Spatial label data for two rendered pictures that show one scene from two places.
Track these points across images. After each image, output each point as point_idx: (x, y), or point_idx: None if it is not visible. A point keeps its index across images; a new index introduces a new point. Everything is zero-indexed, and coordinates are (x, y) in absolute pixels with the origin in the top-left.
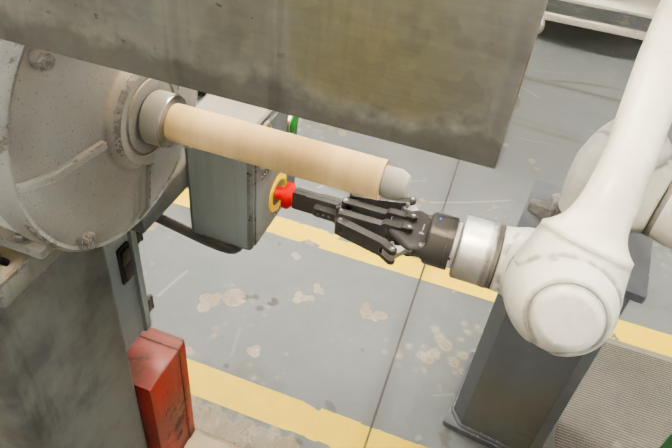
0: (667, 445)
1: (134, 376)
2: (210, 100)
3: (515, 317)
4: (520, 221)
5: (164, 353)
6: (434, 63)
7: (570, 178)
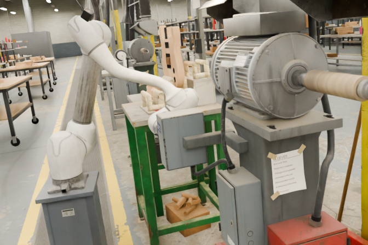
0: (144, 171)
1: None
2: (189, 112)
3: (196, 101)
4: (73, 193)
5: (225, 243)
6: None
7: (68, 163)
